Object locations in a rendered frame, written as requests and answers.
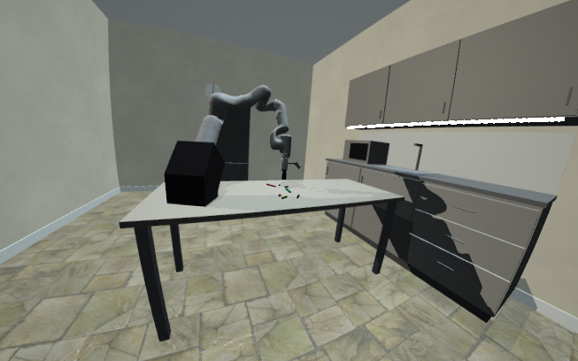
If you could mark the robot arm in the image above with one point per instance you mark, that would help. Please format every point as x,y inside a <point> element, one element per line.
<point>219,102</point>

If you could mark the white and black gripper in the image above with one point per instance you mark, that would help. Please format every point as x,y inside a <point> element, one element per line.
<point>284,161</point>

